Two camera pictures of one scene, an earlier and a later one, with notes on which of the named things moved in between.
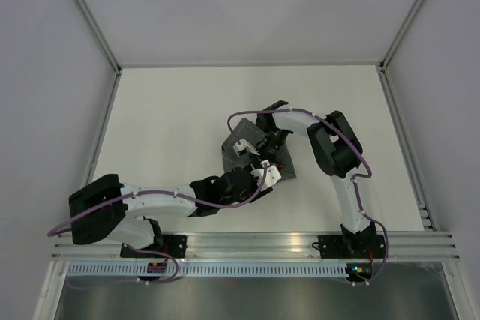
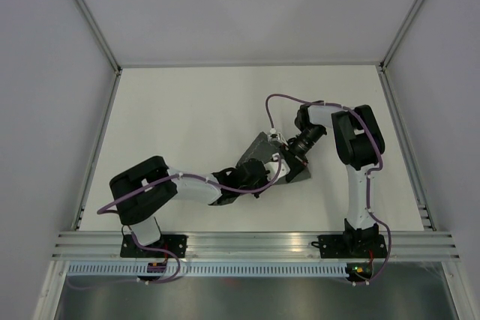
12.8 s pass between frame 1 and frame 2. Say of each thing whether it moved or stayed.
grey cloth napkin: moved
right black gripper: moved
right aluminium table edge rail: stayed
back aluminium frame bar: stayed
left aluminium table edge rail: stayed
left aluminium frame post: stayed
